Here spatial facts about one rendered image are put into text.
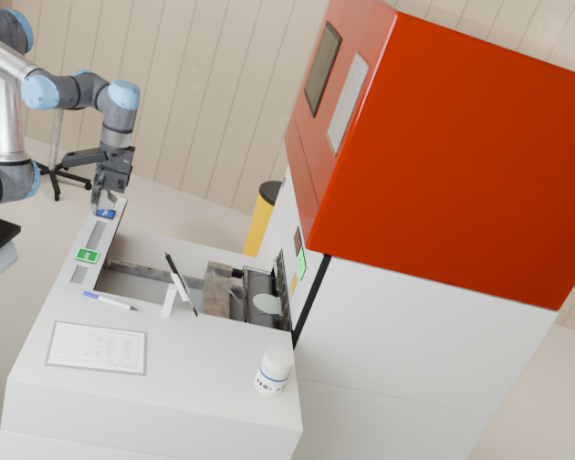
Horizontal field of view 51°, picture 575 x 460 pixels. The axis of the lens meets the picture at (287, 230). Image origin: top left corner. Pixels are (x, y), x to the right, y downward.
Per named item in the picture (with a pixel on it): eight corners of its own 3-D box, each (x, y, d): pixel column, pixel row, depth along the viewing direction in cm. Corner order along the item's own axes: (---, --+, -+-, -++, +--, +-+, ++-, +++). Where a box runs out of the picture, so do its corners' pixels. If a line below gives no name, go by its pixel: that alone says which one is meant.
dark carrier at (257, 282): (343, 293, 204) (344, 291, 204) (361, 360, 174) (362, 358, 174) (246, 270, 197) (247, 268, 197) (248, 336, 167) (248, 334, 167)
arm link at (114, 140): (99, 128, 143) (106, 117, 151) (96, 145, 145) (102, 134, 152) (130, 136, 145) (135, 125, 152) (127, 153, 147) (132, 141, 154)
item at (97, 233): (120, 234, 206) (127, 198, 200) (83, 333, 158) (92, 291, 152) (92, 227, 204) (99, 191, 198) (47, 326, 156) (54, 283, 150)
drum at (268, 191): (293, 274, 386) (323, 194, 361) (286, 304, 353) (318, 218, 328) (238, 255, 386) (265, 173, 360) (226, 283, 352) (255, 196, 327)
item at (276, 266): (271, 278, 207) (279, 256, 203) (279, 363, 168) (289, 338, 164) (266, 277, 206) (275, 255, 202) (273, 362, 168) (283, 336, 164)
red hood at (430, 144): (463, 191, 237) (536, 41, 211) (559, 313, 166) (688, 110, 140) (281, 139, 222) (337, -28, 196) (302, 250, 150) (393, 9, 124)
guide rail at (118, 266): (262, 300, 198) (265, 293, 197) (262, 304, 196) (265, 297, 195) (109, 266, 188) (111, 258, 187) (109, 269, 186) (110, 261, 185)
